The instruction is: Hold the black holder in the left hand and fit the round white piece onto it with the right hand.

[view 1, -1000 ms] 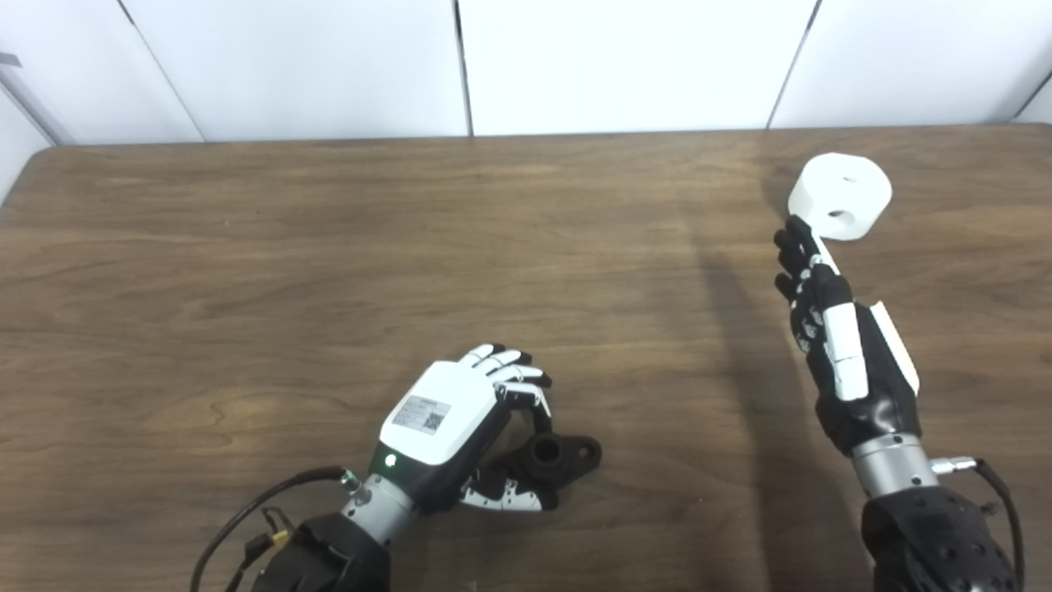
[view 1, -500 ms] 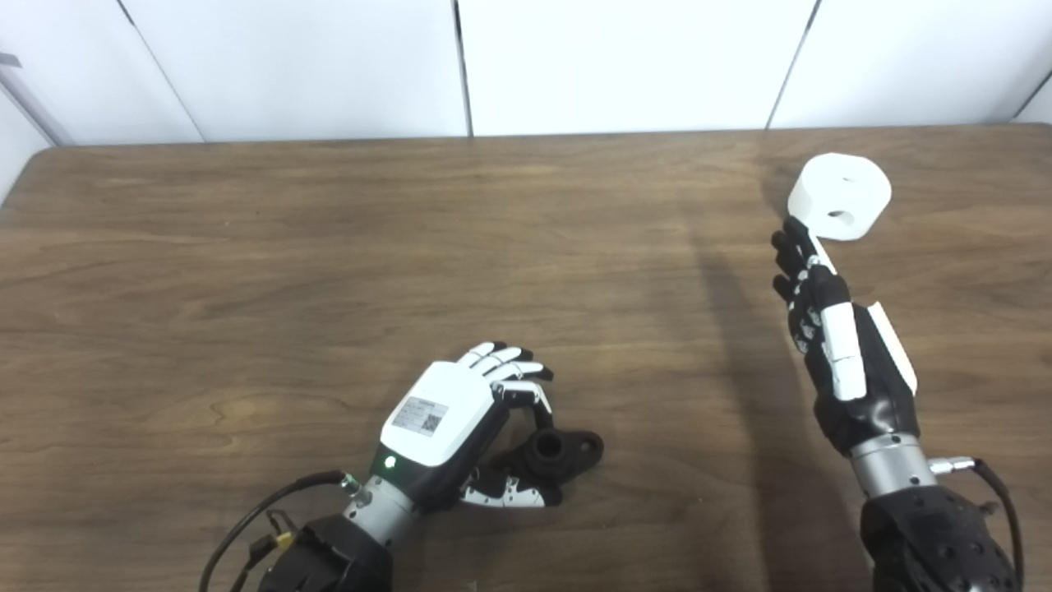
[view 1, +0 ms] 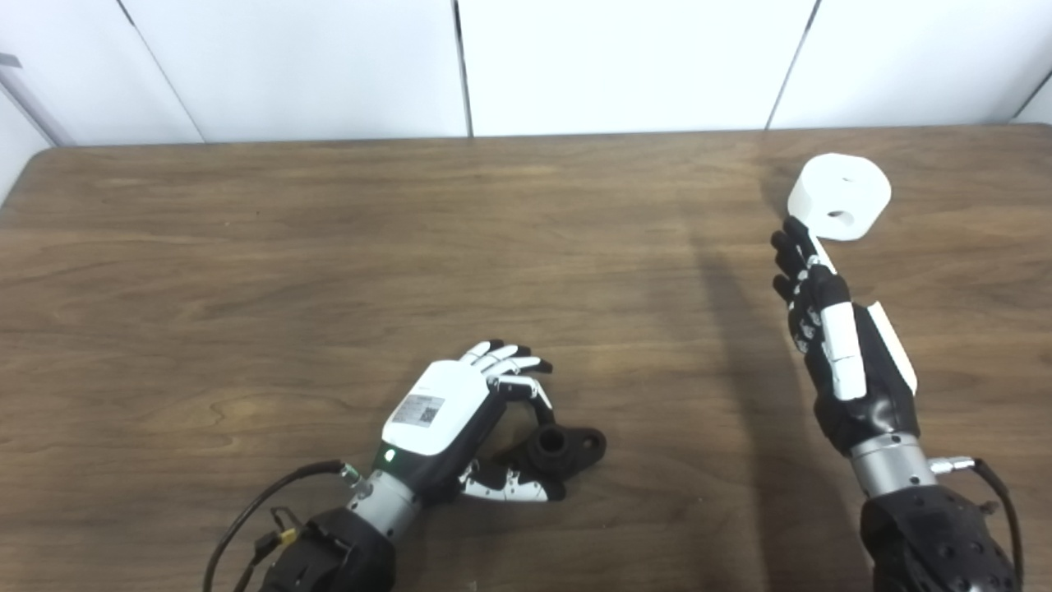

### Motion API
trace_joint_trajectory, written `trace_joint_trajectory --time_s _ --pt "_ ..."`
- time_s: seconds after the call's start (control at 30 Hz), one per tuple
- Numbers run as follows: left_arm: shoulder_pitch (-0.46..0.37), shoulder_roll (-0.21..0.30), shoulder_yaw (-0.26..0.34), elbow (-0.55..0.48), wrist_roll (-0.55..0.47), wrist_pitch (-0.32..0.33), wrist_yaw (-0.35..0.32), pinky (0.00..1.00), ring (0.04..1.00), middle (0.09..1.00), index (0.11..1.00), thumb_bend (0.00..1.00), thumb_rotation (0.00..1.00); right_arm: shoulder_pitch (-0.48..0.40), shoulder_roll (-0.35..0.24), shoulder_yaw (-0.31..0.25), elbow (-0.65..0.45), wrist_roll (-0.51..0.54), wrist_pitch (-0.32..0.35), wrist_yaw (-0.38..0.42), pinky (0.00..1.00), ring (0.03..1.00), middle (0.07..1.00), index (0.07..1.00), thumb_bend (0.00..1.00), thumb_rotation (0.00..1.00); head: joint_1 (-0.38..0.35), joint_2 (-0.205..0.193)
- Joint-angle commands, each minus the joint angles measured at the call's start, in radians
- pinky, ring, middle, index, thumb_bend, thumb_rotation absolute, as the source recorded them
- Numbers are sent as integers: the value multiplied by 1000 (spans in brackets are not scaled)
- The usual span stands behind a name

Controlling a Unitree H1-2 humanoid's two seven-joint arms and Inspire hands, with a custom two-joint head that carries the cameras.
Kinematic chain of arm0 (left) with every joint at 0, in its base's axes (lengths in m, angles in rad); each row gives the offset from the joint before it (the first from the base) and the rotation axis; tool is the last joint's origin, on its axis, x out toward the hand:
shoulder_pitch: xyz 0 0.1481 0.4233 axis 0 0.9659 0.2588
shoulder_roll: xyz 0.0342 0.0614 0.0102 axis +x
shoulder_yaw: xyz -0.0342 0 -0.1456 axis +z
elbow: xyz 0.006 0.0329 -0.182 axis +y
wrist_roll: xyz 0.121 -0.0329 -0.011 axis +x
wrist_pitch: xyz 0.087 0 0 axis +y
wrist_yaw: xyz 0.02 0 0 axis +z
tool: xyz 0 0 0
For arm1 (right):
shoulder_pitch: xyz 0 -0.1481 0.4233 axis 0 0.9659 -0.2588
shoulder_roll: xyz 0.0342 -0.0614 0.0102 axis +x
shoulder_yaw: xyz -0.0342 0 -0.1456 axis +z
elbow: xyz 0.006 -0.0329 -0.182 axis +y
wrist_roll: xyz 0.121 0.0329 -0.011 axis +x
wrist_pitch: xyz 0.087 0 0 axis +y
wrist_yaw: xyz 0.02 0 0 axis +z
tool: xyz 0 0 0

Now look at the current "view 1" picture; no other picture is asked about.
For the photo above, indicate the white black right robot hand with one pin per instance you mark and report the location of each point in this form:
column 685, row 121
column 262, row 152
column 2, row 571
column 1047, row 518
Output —
column 846, row 362

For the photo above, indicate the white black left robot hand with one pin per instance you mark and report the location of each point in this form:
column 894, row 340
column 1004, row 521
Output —
column 436, row 411

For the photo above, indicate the black plastic holder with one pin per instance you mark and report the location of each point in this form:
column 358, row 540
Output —
column 575, row 448

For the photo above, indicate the round white plastic piece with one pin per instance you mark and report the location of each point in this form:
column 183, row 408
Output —
column 846, row 185

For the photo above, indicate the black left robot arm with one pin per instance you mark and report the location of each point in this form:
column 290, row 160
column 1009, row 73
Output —
column 345, row 551

